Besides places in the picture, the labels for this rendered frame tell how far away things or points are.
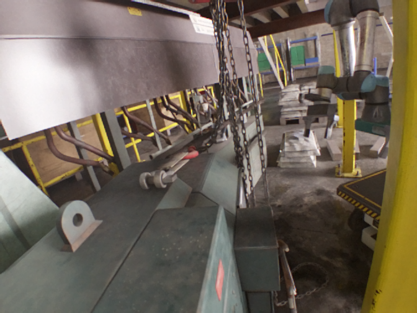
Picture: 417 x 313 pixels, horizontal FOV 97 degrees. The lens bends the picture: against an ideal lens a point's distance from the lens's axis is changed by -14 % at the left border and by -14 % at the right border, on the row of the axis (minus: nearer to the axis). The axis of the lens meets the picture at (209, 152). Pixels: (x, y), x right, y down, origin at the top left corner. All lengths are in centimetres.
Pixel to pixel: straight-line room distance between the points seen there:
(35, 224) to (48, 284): 52
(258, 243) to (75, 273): 29
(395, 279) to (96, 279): 54
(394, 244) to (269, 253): 24
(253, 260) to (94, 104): 72
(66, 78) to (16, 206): 43
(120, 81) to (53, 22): 30
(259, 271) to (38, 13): 94
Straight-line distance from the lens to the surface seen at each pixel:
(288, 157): 248
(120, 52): 100
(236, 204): 52
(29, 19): 87
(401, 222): 49
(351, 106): 212
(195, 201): 43
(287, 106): 423
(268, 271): 47
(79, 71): 87
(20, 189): 82
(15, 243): 85
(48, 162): 376
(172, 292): 24
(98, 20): 101
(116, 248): 33
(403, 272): 57
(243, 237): 44
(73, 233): 38
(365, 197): 140
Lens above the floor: 106
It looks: 19 degrees down
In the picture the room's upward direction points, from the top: 12 degrees counter-clockwise
